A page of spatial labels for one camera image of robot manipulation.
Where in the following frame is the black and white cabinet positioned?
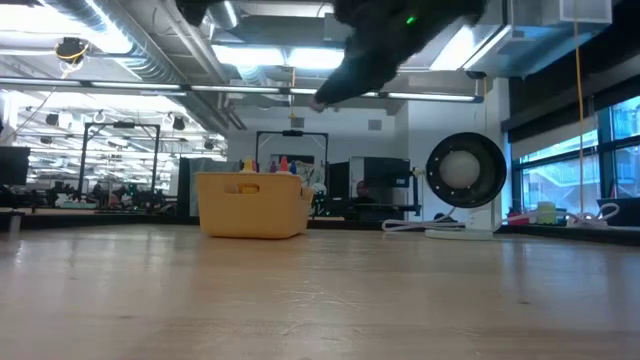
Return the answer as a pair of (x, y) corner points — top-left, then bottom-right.
(329, 155), (420, 222)

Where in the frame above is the white lamp cable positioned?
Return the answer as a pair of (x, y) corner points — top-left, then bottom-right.
(382, 202), (621, 234)

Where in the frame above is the yellow food colouring bottle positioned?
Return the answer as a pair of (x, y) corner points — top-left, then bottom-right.
(241, 157), (261, 195)

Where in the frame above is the grey partition panel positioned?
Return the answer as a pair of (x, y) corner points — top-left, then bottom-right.
(176, 156), (242, 217)

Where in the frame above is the yellow black cable reel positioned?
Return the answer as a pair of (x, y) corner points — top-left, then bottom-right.
(53, 37), (90, 66)

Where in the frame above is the white cylindrical spot lamp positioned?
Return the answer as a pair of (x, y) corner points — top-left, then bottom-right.
(411, 131), (509, 242)

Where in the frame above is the person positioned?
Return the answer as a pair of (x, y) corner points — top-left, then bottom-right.
(349, 179), (379, 206)

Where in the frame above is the yellow plastic bin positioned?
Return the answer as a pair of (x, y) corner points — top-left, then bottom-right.
(195, 171), (315, 240)

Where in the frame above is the black rig frame with camera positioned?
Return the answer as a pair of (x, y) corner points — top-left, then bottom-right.
(254, 129), (330, 176)

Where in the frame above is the silver ventilation duct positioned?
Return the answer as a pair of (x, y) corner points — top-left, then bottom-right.
(202, 0), (242, 31)

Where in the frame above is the green box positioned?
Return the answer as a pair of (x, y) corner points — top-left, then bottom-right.
(537, 200), (559, 225)

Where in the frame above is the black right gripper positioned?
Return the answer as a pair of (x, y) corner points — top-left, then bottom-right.
(308, 0), (489, 113)

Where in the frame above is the black monitor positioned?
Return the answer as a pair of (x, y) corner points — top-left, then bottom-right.
(0, 145), (31, 187)

